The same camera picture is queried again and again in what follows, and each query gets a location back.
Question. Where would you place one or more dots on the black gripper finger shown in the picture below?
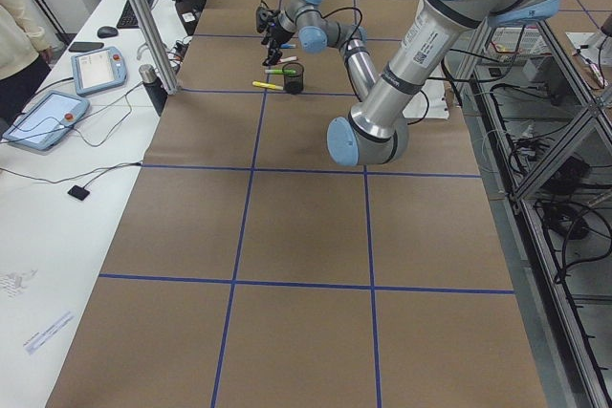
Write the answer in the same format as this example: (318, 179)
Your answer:
(270, 58)
(275, 55)

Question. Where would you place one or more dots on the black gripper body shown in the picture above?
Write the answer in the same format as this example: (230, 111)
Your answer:
(275, 33)

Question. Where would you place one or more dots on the yellow highlighter pen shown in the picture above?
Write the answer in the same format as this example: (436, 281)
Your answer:
(267, 86)

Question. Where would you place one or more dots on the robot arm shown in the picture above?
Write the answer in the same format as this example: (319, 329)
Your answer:
(375, 130)

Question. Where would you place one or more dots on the black mesh pen cup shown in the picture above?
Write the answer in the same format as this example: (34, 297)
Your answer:
(293, 82)

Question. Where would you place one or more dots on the dark metal water bottle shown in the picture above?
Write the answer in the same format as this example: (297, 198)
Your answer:
(154, 87)

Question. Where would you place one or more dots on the black computer mouse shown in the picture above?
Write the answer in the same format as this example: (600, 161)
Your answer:
(107, 32)

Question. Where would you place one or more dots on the teach pendant far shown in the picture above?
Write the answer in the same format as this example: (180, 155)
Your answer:
(98, 71)

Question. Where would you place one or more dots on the teach pendant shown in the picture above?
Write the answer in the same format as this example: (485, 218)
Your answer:
(47, 122)
(98, 71)

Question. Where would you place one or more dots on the black smartphone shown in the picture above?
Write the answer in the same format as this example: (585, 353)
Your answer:
(85, 47)

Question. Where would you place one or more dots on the small black square pad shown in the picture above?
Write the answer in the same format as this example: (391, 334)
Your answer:
(79, 192)

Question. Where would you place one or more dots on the teach pendant near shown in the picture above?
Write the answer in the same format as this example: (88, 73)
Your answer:
(47, 122)

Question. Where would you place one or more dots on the person in cream top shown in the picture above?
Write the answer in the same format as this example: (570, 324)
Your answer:
(25, 58)

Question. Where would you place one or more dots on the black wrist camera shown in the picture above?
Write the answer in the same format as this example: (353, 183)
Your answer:
(265, 18)

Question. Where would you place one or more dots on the aluminium frame post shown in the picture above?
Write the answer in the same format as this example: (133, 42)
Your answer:
(155, 45)

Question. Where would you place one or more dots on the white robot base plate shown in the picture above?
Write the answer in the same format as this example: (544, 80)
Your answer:
(429, 103)

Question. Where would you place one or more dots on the aluminium frame rack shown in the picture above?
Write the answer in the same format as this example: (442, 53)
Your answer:
(542, 100)

